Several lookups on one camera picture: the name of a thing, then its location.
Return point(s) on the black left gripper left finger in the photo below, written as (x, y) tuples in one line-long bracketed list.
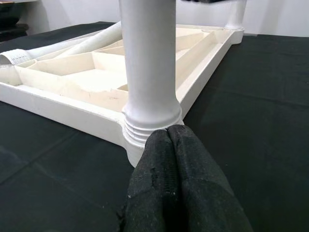
[(149, 188)]

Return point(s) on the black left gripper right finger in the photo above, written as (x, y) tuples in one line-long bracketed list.
[(207, 191)]

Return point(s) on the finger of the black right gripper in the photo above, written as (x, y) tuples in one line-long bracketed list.
[(210, 1)]

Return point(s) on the white plastic table top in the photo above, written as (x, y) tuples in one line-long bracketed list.
[(72, 106)]

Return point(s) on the black wooden stool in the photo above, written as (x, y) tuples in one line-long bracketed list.
[(12, 30)]

